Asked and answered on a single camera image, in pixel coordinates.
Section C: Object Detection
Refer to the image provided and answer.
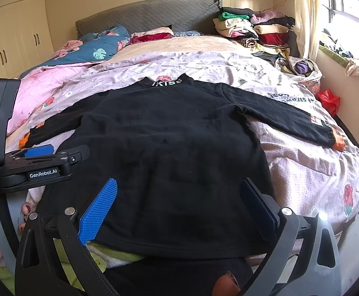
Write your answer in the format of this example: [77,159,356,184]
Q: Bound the black sweater orange cuffs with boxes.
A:
[20,75,345,259]

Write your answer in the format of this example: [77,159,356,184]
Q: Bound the right stack folded clothes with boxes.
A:
[250,10,300,57]

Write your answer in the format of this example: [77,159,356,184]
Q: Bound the stack folded clothes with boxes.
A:
[250,10,300,57]
[213,7,259,48]

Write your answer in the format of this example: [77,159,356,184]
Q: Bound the clothes on window sill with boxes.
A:
[319,29,359,77]

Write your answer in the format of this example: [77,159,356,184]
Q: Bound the left stack folded clothes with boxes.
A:
[213,7,259,48]

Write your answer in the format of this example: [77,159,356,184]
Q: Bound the pink strawberry print duvet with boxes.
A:
[5,49,359,269]

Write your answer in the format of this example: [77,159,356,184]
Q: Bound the pink blanket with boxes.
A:
[6,63,92,136]

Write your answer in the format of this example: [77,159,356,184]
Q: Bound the teal floral leaf quilt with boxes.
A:
[20,24,131,78]

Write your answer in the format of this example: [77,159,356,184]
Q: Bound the cream wardrobe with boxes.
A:
[0,0,54,78]

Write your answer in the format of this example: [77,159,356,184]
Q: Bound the red plastic bag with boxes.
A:
[316,89,341,117]

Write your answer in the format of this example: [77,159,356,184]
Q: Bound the bag with purple cloth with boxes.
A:
[274,56,322,95]

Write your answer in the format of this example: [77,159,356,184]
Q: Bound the red and cream pillow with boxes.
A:
[130,27,174,44]

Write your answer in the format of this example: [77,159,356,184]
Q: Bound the beige blanket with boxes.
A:
[107,36,251,63]

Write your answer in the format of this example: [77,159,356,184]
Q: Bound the cream curtain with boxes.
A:
[294,0,323,61]

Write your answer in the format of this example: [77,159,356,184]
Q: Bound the grey quilted headboard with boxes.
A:
[75,0,223,37]

